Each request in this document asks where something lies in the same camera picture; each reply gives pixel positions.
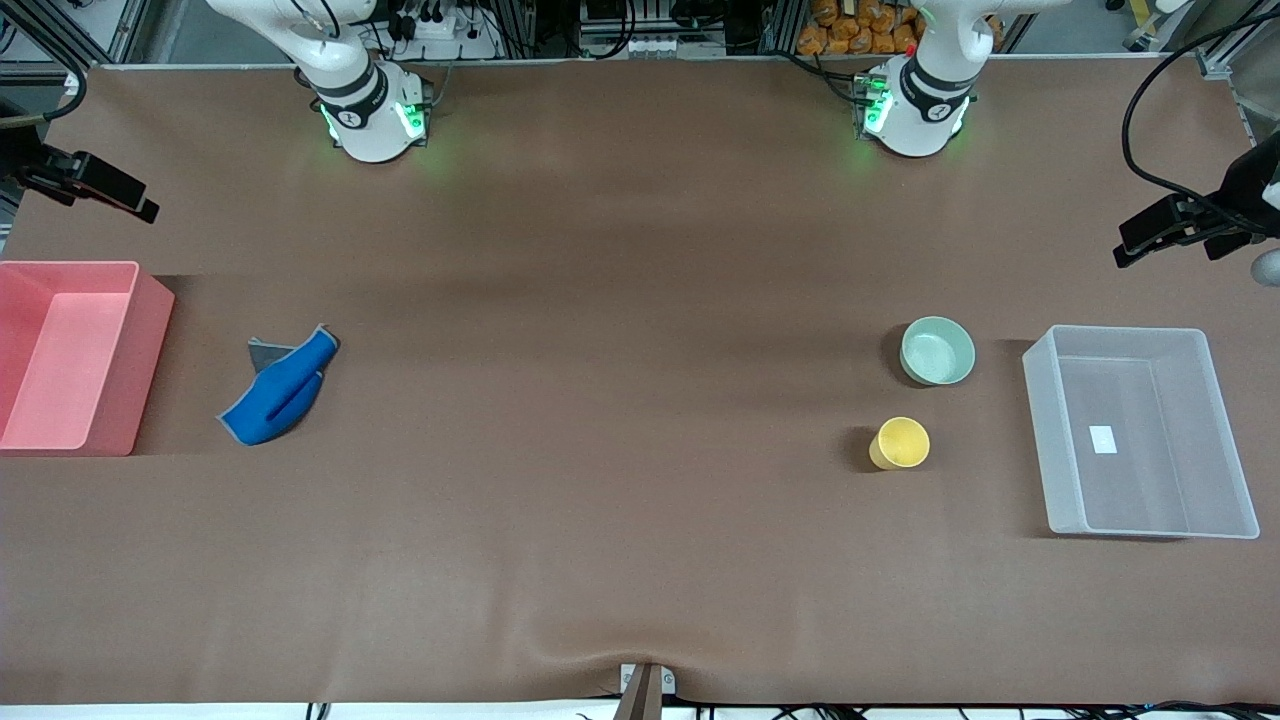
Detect blue cloth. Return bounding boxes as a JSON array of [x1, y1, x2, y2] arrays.
[[217, 324, 342, 447]]

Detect pale green bowl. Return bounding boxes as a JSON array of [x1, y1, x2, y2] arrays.
[[899, 316, 977, 387]]

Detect yellow cup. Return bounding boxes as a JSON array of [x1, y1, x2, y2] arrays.
[[868, 416, 932, 472]]

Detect brown table cover cloth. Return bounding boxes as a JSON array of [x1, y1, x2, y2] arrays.
[[0, 55, 1280, 707]]

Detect pink plastic bin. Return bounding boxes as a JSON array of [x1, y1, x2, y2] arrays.
[[0, 261, 176, 458]]

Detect clear plastic bin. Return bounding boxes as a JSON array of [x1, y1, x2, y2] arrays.
[[1022, 325, 1261, 541]]

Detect white power strip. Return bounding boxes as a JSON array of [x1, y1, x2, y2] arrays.
[[385, 8, 501, 61]]

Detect orange snack bag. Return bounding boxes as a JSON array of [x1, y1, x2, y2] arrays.
[[797, 0, 923, 57]]

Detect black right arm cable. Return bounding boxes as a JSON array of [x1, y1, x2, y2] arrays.
[[0, 62, 91, 129]]

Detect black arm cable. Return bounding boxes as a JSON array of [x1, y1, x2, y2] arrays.
[[1121, 8, 1280, 216], [0, 62, 91, 129]]

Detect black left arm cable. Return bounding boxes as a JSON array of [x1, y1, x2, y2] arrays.
[[1121, 8, 1280, 216]]

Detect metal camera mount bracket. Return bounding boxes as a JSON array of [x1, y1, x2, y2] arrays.
[[612, 662, 678, 720]]

